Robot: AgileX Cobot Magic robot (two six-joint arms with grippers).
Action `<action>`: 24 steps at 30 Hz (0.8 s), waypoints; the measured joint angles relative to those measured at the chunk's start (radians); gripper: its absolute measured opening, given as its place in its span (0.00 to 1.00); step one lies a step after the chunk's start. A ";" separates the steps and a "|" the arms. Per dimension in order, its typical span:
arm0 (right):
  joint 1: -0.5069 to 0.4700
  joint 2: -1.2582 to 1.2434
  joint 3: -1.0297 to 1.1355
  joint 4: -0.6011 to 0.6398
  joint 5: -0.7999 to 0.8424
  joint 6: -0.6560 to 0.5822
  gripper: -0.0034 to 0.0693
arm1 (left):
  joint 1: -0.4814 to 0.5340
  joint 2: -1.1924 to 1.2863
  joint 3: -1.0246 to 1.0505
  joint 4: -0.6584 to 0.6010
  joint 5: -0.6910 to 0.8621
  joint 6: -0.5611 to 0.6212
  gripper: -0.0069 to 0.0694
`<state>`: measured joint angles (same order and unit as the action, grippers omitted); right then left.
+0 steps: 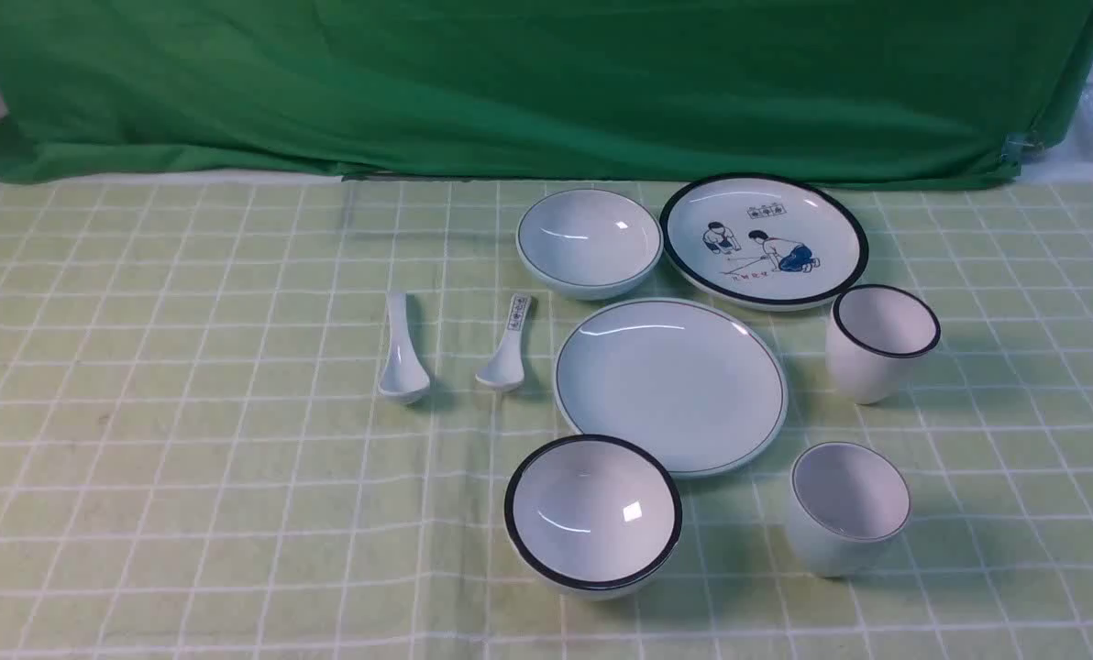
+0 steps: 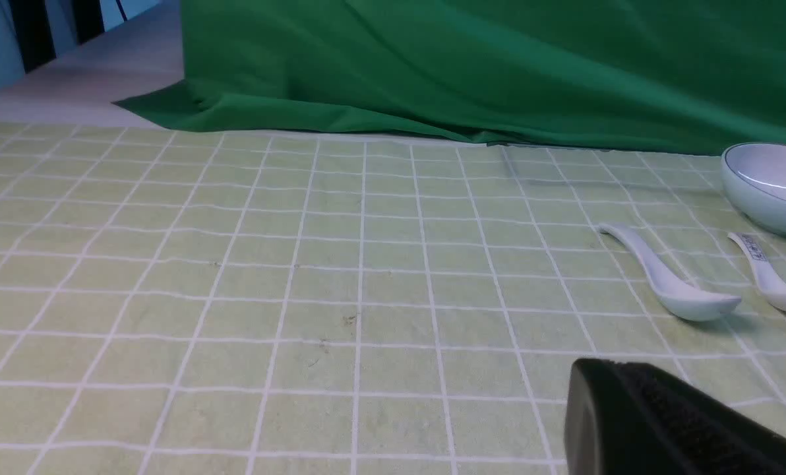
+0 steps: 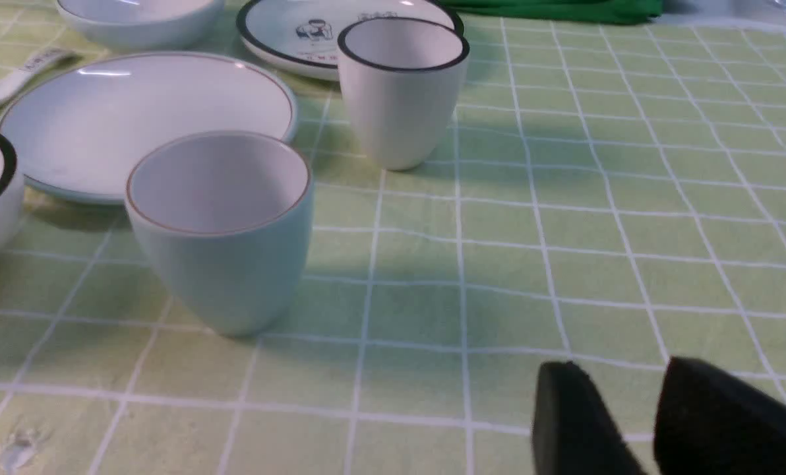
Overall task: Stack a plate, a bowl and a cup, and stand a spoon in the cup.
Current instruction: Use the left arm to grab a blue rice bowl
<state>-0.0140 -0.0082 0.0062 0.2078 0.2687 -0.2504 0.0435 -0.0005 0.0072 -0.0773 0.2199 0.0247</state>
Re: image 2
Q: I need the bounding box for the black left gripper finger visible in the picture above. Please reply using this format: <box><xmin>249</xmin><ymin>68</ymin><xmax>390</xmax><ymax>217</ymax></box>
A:
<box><xmin>564</xmin><ymin>358</ymin><xmax>786</xmax><ymax>474</ymax></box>

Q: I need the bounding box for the white spoon with label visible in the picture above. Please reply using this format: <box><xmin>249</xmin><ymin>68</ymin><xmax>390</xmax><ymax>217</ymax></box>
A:
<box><xmin>727</xmin><ymin>232</ymin><xmax>786</xmax><ymax>312</ymax></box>

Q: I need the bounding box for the shallow white bowl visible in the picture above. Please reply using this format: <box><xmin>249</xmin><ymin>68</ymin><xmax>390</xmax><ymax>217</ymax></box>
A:
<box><xmin>721</xmin><ymin>143</ymin><xmax>786</xmax><ymax>236</ymax></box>

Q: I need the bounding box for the plain white ceramic spoon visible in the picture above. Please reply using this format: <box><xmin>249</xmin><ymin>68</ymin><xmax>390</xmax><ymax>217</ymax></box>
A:
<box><xmin>596</xmin><ymin>223</ymin><xmax>742</xmax><ymax>322</ymax></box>

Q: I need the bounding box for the green backdrop cloth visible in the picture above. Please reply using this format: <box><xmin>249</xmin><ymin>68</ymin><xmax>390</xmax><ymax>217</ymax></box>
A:
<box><xmin>118</xmin><ymin>1</ymin><xmax>786</xmax><ymax>154</ymax></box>

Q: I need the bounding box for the green checkered tablecloth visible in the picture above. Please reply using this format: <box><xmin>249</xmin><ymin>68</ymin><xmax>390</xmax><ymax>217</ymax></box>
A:
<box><xmin>0</xmin><ymin>122</ymin><xmax>786</xmax><ymax>474</ymax></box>

